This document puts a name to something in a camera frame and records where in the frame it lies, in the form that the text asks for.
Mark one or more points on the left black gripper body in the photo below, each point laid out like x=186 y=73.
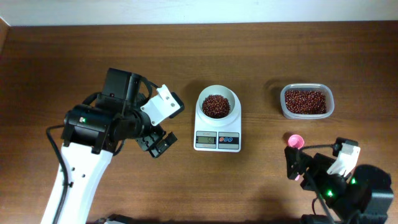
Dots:
x=148 y=141

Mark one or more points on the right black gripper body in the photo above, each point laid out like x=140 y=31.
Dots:
x=300 y=163

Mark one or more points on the pink plastic measuring scoop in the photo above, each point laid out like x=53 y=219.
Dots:
x=294 y=141

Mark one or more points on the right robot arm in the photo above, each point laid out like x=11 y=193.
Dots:
x=363 y=196

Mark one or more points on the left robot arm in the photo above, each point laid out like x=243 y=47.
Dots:
x=128 y=107

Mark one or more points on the white digital kitchen scale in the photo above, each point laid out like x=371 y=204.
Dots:
x=222 y=134

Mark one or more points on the clear plastic bean container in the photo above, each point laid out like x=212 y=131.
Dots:
x=330 y=106

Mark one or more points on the red beans in bowl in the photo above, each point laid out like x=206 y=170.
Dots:
x=216 y=106

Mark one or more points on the white round bowl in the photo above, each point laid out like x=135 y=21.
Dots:
x=208 y=91

